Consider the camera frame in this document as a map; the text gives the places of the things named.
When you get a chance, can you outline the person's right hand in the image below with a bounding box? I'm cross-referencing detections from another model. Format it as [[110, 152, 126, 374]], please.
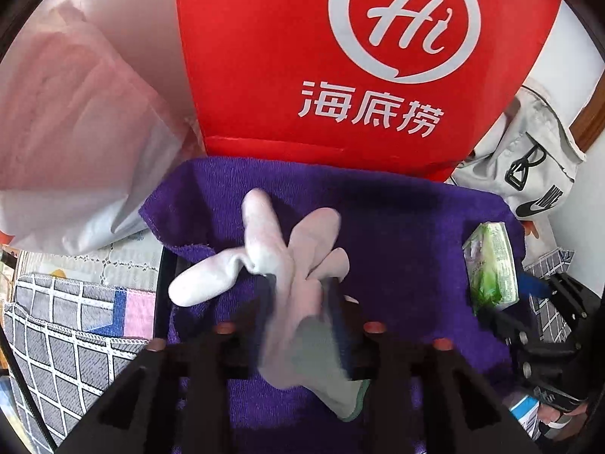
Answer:
[[540, 401, 588, 442]]

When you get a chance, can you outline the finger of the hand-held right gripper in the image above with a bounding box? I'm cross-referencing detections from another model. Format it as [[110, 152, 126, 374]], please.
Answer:
[[521, 271, 599, 337], [479, 309, 536, 347]]

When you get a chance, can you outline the red paper bag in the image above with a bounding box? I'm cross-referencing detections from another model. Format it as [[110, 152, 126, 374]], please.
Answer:
[[173, 0, 563, 183]]

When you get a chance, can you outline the white printed bedsheet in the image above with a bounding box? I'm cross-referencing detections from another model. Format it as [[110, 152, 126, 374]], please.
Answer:
[[14, 229, 164, 294]]

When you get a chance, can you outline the white plastic bag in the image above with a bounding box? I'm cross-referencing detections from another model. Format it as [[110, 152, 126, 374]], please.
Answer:
[[0, 0, 205, 253]]

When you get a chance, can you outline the blue and white packet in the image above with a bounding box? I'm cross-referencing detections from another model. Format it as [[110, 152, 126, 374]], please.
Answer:
[[507, 393, 542, 438]]

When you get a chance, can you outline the beige backpack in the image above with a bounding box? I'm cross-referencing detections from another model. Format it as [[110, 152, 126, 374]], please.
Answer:
[[449, 73, 588, 221]]

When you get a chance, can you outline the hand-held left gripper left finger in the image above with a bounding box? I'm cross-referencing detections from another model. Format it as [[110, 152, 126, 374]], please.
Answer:
[[57, 273, 281, 454]]

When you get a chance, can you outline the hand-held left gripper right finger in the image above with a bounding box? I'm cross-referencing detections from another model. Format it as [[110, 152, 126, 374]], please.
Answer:
[[325, 277, 542, 454]]

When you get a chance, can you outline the purple towel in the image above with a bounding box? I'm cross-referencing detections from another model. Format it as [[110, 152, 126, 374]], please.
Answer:
[[138, 157, 526, 454]]

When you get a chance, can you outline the grey checked blanket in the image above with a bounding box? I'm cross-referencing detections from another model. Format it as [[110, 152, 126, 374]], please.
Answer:
[[0, 269, 162, 450]]

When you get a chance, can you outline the white work glove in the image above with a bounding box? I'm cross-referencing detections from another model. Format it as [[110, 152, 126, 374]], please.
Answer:
[[169, 188, 372, 423]]

